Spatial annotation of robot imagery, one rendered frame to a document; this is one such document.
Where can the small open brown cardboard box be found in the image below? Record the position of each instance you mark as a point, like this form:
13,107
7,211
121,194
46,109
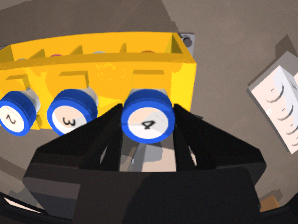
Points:
268,204

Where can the white key housing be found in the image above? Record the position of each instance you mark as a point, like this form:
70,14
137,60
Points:
155,157

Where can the blue screw cap with number 4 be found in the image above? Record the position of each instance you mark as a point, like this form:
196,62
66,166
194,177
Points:
148,116

